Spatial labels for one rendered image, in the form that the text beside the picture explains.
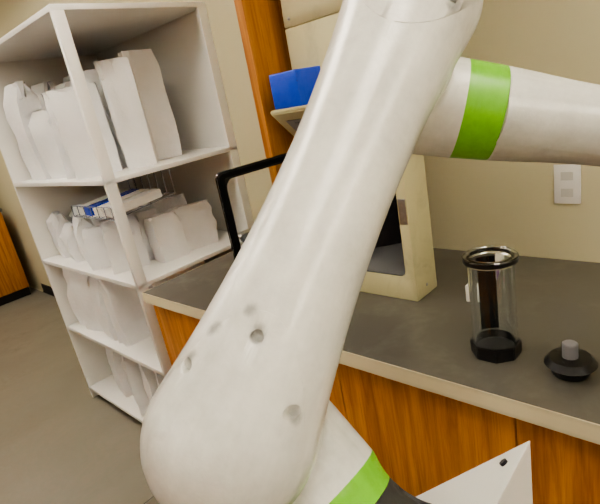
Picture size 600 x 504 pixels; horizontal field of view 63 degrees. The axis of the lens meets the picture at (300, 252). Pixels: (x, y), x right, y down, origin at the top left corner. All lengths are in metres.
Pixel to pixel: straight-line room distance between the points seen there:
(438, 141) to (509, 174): 1.05
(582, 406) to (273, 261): 0.77
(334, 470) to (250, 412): 0.18
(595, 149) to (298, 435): 0.47
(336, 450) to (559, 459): 0.67
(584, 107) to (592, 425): 0.56
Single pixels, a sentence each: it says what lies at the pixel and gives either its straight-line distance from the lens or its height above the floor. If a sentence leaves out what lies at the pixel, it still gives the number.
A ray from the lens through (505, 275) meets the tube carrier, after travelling 1.04.
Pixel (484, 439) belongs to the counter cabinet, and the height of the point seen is 0.80.
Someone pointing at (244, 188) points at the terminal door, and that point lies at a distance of 1.32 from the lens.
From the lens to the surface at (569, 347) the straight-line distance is 1.07.
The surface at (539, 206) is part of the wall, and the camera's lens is 1.64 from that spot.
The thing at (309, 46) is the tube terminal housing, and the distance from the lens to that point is 1.41.
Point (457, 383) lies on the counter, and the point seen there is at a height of 0.94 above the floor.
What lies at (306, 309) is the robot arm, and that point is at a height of 1.41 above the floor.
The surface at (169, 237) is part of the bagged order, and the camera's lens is 2.30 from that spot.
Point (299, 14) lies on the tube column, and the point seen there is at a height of 1.73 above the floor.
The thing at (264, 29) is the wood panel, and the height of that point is 1.72.
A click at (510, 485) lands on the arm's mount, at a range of 0.52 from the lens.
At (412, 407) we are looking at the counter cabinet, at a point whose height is 0.81.
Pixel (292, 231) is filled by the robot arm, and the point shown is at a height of 1.45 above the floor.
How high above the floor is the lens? 1.55
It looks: 18 degrees down
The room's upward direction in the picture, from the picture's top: 11 degrees counter-clockwise
